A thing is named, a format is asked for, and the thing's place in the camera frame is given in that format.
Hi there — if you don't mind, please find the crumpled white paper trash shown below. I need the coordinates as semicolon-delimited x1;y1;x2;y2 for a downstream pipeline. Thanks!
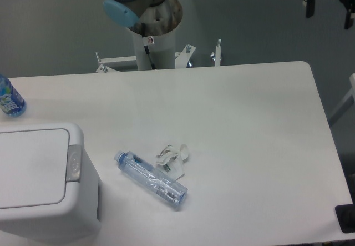
155;144;189;180

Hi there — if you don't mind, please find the grey trash can push button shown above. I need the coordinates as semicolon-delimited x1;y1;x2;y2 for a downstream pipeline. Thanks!
66;145;83;182

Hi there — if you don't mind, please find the white trash can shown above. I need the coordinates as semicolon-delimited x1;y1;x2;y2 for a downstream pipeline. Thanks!
1;123;102;243

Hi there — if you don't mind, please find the black clamp at table edge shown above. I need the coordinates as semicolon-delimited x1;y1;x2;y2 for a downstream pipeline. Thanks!
335;204;354;234

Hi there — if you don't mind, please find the empty clear plastic bottle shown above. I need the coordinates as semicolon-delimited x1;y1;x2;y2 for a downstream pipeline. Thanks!
114;151;188;208

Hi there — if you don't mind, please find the blue labelled water bottle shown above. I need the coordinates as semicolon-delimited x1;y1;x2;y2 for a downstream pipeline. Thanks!
1;74;27;117

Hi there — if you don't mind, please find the white frame at right edge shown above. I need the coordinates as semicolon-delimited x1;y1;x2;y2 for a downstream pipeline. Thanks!
328;73;354;127

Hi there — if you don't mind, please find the white pedestal base frame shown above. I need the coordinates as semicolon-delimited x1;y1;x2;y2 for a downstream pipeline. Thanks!
95;38;224;74

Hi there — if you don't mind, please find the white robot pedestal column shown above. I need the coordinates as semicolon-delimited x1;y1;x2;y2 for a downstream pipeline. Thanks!
127;0;184;71

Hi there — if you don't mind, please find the black cable on pedestal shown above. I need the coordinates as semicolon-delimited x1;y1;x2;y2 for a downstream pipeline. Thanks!
140;22;156;71

